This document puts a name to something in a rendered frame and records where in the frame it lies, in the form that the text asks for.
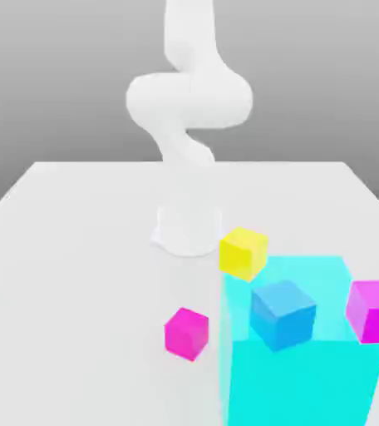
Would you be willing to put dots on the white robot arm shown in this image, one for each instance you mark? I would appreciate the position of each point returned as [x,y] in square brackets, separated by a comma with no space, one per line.
[189,100]

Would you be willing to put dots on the small yellow cube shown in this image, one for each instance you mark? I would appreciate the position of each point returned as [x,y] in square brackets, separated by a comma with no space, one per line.
[239,254]

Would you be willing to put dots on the small pink cube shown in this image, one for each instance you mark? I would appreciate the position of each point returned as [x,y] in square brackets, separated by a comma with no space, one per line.
[186,332]

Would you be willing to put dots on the small blue cube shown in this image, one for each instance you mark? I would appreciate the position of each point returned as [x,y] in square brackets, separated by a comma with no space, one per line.
[282,319]

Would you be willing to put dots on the large cyan box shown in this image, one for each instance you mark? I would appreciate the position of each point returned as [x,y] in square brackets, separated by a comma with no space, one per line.
[306,382]

